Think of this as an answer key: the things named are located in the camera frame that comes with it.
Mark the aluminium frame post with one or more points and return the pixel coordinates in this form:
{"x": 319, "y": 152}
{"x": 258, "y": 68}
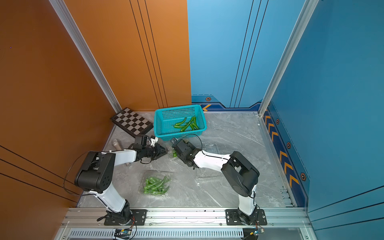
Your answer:
{"x": 295, "y": 37}
{"x": 73, "y": 30}

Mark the clear pepper container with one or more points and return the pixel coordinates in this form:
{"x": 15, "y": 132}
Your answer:
{"x": 205, "y": 175}
{"x": 155, "y": 183}
{"x": 172, "y": 153}

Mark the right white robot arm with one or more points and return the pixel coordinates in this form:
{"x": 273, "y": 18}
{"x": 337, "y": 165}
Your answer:
{"x": 242, "y": 176}

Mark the clear pepper container front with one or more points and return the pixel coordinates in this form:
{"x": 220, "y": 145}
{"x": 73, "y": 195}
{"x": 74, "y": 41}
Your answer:
{"x": 155, "y": 183}

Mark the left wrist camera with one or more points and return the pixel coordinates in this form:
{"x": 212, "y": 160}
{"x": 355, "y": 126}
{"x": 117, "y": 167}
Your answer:
{"x": 153, "y": 140}

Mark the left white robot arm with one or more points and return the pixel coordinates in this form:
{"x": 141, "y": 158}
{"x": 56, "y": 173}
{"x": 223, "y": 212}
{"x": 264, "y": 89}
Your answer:
{"x": 96, "y": 173}

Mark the teal plastic basket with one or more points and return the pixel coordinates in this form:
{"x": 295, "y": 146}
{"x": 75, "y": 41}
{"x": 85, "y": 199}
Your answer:
{"x": 165, "y": 119}

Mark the circuit board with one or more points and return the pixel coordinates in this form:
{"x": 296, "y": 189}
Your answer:
{"x": 257, "y": 232}
{"x": 122, "y": 234}

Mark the black white checkerboard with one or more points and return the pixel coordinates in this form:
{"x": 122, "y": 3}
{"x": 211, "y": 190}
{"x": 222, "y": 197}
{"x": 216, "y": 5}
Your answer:
{"x": 132, "y": 123}

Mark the right circuit board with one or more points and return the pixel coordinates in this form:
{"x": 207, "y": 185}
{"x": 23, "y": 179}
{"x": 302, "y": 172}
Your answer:
{"x": 257, "y": 232}

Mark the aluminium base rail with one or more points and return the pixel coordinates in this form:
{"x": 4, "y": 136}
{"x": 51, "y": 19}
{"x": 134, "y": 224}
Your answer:
{"x": 188, "y": 224}

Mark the green pepper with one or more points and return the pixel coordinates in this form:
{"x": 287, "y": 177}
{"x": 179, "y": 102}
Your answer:
{"x": 180, "y": 123}
{"x": 195, "y": 123}
{"x": 185, "y": 127}

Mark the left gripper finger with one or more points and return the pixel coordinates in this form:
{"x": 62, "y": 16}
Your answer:
{"x": 156, "y": 157}
{"x": 159, "y": 150}

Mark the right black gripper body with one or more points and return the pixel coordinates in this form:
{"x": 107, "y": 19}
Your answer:
{"x": 191, "y": 146}

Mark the right aluminium frame post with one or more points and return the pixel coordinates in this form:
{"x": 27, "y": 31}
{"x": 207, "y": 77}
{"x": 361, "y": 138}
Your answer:
{"x": 295, "y": 37}

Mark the left circuit board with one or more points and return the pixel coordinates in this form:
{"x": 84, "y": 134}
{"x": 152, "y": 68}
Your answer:
{"x": 122, "y": 234}

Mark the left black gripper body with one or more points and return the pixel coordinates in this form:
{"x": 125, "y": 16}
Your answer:
{"x": 149, "y": 151}

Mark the left aluminium frame post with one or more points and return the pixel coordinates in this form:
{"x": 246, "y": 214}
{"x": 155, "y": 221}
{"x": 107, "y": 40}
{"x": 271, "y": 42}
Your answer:
{"x": 73, "y": 30}

